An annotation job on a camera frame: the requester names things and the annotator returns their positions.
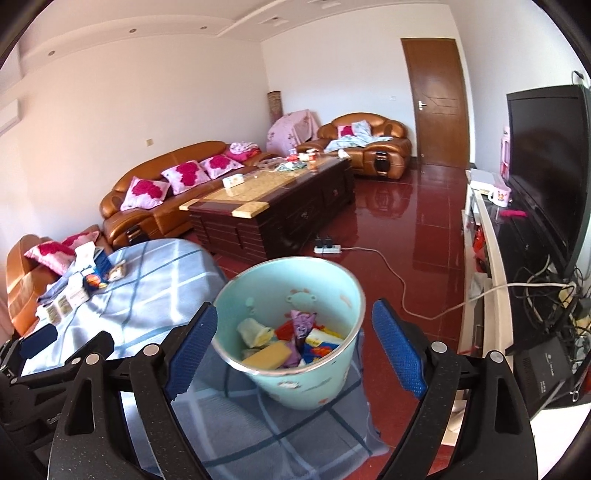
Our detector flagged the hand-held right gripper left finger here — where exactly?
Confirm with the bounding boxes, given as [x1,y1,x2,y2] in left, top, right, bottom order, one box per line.
[48,302,219,480]

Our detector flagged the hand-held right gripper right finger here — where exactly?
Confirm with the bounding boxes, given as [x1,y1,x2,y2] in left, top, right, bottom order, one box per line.
[370,298,536,480]

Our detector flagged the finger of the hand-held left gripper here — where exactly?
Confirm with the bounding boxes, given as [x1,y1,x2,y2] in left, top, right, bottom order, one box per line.
[28,331,116,389]
[19,324,58,361]

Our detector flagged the red blue yellow snack packet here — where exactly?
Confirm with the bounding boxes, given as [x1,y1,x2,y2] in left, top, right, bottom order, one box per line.
[302,329,346,365]

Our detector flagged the yellow foam block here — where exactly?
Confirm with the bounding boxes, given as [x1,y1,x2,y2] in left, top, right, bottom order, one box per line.
[241,340,293,370]

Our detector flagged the purple wrapper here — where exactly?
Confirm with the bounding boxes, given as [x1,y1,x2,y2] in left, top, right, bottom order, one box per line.
[284,309,319,367]

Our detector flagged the light blue trash bin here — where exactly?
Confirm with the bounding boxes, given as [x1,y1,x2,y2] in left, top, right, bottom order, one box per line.
[212,258,365,411]

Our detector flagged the folded blue plaid cloth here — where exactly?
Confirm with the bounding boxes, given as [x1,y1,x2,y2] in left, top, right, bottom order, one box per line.
[37,272,79,305]

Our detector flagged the white cardboard box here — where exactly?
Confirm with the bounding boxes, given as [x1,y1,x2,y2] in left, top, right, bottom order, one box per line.
[65,277,90,305]

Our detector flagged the brown leather chaise sofa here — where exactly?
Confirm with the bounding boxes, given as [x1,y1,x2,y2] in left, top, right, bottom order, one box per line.
[6,224,114,337]

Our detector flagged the blue plaid tablecloth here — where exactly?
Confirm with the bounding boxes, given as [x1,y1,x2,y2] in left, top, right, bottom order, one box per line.
[21,237,384,480]

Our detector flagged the large pink flower pillow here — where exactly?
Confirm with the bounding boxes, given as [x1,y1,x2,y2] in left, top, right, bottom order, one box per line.
[24,231,100,277]

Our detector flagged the white power strip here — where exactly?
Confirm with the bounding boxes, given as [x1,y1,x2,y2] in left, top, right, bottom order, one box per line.
[314,235,343,256]

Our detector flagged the white television stand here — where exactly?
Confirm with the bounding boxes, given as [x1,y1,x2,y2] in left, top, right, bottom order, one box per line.
[462,182,591,446]

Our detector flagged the black router box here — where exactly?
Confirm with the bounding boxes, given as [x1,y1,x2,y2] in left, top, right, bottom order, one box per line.
[512,337,575,414]

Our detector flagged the dark wooden coffee table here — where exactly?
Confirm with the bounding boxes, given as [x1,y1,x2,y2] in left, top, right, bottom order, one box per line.
[179,157,356,261]

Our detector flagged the white and pink mug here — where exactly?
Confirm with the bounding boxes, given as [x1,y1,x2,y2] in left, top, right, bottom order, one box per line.
[489,181,513,207]

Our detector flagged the white set-top device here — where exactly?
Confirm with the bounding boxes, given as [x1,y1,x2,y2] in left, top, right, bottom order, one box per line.
[468,168,506,195]

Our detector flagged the brown leather armchair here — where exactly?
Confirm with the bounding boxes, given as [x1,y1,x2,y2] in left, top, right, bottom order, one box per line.
[295,112,413,180]

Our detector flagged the long brown leather sofa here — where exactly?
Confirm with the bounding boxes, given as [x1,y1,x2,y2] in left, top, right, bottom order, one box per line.
[100,141,282,252]

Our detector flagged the folded pink blanket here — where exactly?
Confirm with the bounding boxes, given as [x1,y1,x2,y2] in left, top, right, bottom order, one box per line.
[228,141,260,162]

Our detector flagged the light blue clothes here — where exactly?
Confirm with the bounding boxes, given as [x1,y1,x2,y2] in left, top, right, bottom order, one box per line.
[325,120,393,153]

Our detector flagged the pink toy box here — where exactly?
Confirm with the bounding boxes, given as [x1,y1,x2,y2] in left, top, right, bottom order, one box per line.
[500,126,512,183]

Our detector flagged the white air conditioner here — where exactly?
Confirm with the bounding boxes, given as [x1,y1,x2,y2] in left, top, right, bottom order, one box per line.
[0,99,23,137]

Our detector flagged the black flat television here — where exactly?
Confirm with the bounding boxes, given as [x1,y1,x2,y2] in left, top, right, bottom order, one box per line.
[505,84,591,280]

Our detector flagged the pink floral cover cloth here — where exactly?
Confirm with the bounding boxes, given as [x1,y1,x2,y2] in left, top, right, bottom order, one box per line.
[266,110,321,153]

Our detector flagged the brown wooden door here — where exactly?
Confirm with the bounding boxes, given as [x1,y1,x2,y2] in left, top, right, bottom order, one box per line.
[401,38,471,168]

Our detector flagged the white power cable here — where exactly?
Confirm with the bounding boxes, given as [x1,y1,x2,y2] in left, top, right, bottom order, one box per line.
[342,247,578,321]

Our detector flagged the black cable bundle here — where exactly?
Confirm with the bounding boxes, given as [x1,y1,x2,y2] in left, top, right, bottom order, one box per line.
[524,258,591,365]

